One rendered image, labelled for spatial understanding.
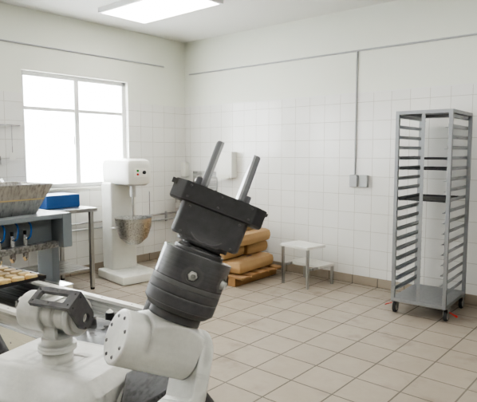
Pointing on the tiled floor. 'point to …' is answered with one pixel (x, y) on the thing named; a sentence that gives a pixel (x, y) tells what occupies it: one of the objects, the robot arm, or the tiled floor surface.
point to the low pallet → (252, 275)
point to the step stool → (305, 259)
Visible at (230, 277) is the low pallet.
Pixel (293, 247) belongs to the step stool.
